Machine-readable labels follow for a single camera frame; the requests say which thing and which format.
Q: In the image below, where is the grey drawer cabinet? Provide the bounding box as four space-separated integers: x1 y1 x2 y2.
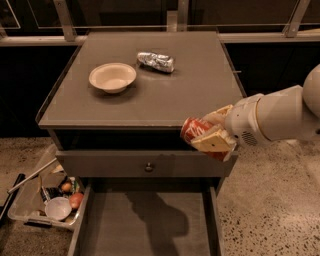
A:
35 30 258 256

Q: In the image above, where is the open grey middle drawer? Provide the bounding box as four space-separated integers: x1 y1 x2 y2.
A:
67 178 226 256

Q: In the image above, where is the small white plastic bowl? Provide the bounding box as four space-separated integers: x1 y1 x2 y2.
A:
45 197 72 221

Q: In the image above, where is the red apple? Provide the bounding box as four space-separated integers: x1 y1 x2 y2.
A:
69 193 84 209

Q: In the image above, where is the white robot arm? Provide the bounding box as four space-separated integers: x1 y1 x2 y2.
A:
190 65 320 160

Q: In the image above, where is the dark snack packet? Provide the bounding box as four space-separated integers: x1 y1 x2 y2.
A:
40 187 63 204

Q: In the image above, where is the round metal drawer knob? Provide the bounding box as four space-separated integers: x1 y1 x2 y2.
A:
145 163 154 172

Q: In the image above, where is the clear plastic storage bin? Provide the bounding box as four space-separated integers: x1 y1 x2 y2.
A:
8 144 85 230

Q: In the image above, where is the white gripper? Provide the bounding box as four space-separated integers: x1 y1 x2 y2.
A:
191 94 271 162

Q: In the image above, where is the orange fruit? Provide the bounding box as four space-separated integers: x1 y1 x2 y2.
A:
61 182 72 193

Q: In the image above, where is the crumpled silver foil bag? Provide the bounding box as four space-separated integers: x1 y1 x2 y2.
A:
137 52 175 73

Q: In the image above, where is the metal window railing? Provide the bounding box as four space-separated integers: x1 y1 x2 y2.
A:
0 0 320 47

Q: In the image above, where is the grey top drawer front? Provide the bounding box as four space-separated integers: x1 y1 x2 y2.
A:
56 150 237 178

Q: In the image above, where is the white paper bowl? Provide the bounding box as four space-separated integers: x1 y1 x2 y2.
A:
89 63 137 94

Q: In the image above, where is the red coke can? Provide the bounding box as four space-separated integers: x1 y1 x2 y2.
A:
180 118 222 149

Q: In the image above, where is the black flat bar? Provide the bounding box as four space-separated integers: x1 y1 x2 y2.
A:
0 173 25 226

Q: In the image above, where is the grey metal rod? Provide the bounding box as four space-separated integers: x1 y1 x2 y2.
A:
7 158 58 195

